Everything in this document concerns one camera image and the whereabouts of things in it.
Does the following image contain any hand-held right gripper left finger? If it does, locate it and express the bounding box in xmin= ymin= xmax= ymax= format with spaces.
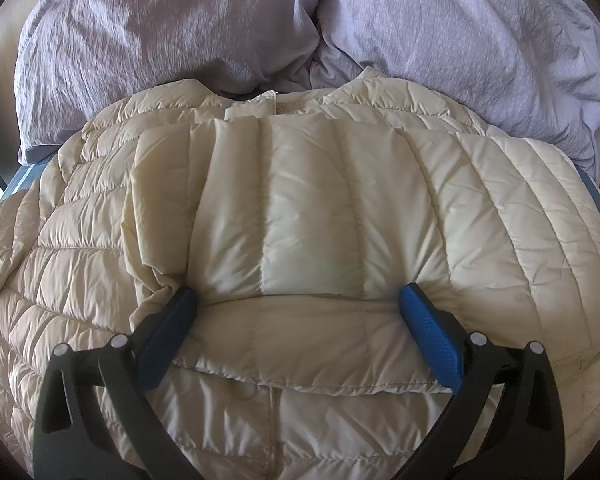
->
xmin=27 ymin=286 xmax=199 ymax=480

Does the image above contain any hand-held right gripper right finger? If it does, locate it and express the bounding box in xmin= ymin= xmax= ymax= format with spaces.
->
xmin=399 ymin=282 xmax=573 ymax=480

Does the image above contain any cream quilted down jacket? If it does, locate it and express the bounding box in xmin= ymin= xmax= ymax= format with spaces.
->
xmin=0 ymin=66 xmax=600 ymax=480

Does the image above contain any blue and white bed sheet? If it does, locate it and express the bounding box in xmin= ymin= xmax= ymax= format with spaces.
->
xmin=0 ymin=157 xmax=600 ymax=241

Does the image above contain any lavender crinkled duvet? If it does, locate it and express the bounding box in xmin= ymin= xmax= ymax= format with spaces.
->
xmin=307 ymin=0 xmax=600 ymax=181

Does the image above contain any lavender crinkled pillow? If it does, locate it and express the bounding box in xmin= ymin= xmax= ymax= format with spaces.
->
xmin=14 ymin=0 xmax=331 ymax=167

